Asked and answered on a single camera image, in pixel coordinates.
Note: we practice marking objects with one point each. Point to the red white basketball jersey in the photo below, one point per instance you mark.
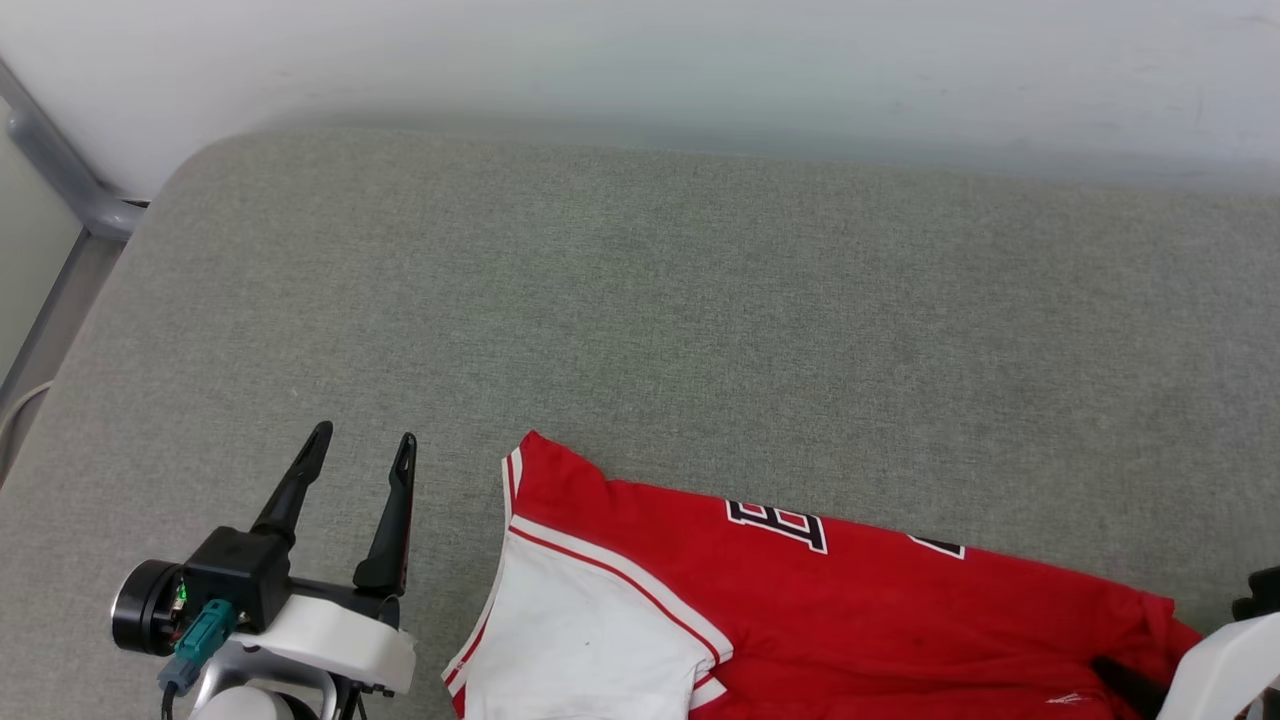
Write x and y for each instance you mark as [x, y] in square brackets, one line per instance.
[850, 620]

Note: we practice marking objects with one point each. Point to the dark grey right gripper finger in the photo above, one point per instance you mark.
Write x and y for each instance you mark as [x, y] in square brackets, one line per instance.
[1130, 685]

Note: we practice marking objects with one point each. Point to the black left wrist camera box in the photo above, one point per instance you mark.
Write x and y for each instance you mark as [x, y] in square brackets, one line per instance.
[235, 575]

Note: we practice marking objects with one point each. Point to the grey fabric sofa cushion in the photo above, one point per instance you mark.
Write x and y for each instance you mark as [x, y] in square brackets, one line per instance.
[650, 330]

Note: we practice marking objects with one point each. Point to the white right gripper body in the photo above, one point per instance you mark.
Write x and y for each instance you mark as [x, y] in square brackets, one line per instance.
[1230, 670]

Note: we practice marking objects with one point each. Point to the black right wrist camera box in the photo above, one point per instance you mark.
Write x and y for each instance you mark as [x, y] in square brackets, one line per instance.
[1265, 595]

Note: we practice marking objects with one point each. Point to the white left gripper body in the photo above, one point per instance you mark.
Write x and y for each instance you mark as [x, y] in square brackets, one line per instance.
[340, 640]

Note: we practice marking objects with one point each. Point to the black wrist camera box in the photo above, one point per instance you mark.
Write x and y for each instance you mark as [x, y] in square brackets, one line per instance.
[235, 575]
[1265, 595]

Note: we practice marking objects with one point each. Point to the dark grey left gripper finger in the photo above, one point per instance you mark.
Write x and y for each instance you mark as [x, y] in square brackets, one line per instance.
[295, 490]
[392, 530]

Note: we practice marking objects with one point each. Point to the grey metal frame tube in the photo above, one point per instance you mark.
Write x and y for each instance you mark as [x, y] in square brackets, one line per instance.
[70, 180]

